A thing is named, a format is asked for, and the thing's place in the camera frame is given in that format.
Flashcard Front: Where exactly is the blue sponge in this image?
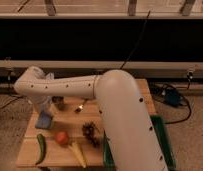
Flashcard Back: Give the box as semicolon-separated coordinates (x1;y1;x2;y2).
35;111;53;129

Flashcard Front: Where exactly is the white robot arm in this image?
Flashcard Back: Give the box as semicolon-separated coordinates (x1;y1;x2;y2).
14;66;168;171

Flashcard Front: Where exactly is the small metal cup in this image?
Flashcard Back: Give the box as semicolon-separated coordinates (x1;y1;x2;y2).
52;96;65;110

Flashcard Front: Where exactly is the white folded cloth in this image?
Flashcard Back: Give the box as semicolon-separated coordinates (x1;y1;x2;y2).
44;73;55;80

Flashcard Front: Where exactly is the metal spoon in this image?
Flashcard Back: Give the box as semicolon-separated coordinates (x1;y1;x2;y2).
74;99;88;113

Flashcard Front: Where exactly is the red apple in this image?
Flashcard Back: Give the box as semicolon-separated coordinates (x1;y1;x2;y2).
55;131;69;146

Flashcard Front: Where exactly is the yellow corn cob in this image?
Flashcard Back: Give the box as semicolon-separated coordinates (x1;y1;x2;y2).
70;142;87;168

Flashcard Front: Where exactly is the purple grape bunch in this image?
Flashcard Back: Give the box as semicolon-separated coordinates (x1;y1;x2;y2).
82;122;100;148

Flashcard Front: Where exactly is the green plastic tray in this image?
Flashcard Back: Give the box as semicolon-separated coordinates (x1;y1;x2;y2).
103;115;176;171

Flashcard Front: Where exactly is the blue power adapter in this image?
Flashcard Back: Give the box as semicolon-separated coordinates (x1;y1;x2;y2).
164;90;180;107

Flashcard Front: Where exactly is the black floor cable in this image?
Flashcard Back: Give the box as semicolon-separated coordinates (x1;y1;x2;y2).
150;83;193;125

